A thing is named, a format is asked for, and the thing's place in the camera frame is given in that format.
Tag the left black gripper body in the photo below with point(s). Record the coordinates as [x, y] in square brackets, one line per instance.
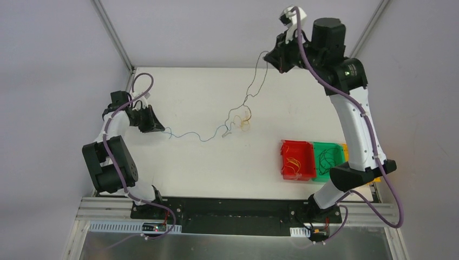
[144, 117]

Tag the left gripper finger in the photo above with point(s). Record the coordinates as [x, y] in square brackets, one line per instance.
[151, 115]
[150, 125]

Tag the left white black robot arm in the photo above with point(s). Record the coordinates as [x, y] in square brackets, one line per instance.
[110, 165]

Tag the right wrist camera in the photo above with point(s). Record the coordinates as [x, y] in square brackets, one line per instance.
[290, 19]

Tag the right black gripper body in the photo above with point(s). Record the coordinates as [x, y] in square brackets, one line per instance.
[281, 52]

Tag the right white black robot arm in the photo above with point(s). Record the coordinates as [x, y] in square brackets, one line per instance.
[345, 83]

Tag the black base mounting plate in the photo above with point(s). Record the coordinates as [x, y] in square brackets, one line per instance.
[251, 217]

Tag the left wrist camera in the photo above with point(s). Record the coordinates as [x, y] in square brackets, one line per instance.
[143, 96]

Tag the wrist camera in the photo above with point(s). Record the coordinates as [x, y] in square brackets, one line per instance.
[143, 96]
[290, 19]

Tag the aluminium frame rail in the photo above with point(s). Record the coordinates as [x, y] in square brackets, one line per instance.
[120, 209]

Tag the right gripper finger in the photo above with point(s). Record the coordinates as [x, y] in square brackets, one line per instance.
[290, 49]
[276, 58]

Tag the red plastic bin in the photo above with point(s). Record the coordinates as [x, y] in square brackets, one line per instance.
[297, 160]

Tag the yellow plastic bin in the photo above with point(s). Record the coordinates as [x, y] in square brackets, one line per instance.
[345, 151]

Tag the green plastic bin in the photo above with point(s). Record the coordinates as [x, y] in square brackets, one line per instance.
[326, 156]

